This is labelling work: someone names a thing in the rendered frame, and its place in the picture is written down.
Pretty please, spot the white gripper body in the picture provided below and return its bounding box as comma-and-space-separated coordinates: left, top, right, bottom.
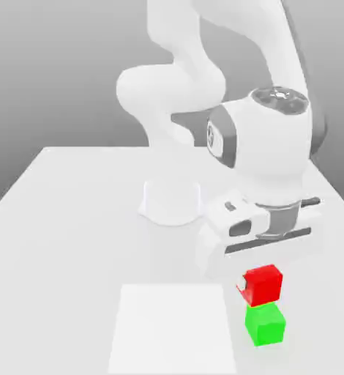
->
195, 215, 323, 280

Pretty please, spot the small green cube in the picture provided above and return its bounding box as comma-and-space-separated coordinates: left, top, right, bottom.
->
244, 301, 287, 347

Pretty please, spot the small red cube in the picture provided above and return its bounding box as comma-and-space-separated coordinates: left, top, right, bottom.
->
235, 263, 284, 308

